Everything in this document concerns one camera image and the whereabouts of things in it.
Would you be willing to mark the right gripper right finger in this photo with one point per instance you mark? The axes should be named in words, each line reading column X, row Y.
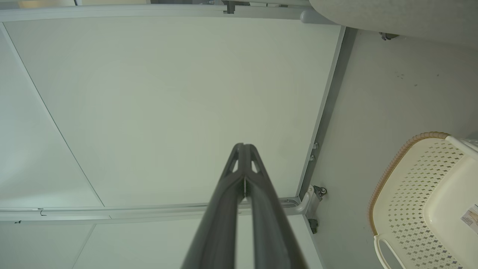
column 269, row 224

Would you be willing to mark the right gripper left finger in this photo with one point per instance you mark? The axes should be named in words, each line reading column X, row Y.
column 220, row 216

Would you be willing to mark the cream perforated laundry basket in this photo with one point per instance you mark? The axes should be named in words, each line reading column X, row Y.
column 422, row 209

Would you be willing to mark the basket label sticker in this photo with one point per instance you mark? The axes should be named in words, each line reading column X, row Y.
column 471, row 219

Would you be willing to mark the black sofa foot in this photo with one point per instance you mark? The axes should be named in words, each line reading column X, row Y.
column 388, row 36

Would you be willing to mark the grey caster bracket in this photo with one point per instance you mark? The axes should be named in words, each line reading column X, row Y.
column 313, row 201

